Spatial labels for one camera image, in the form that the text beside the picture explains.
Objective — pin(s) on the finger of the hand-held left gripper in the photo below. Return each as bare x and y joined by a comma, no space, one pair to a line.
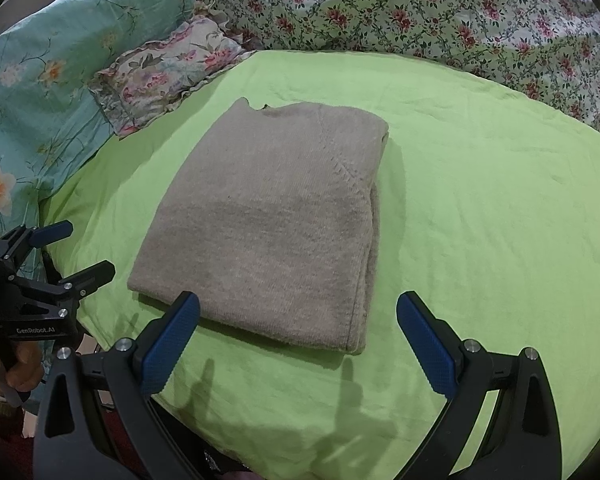
55,232
92,275

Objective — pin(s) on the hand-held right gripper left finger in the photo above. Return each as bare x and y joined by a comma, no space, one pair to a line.
170,345

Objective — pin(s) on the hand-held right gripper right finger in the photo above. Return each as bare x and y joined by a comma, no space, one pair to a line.
425,345

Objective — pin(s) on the grey knitted sweater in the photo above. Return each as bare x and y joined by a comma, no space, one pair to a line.
270,225

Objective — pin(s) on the person's left hand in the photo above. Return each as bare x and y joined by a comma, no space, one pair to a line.
27,367

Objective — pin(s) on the person's red fuzzy clothing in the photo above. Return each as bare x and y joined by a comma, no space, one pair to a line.
0,435

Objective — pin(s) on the lime green bed sheet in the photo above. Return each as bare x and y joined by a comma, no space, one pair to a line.
480,210

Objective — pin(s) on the light blue floral quilt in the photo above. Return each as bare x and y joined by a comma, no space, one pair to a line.
40,60

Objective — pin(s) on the ruffled floral pillow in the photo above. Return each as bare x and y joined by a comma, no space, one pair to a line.
165,70

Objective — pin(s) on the white rose print quilt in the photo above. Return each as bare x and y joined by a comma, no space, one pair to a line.
430,10

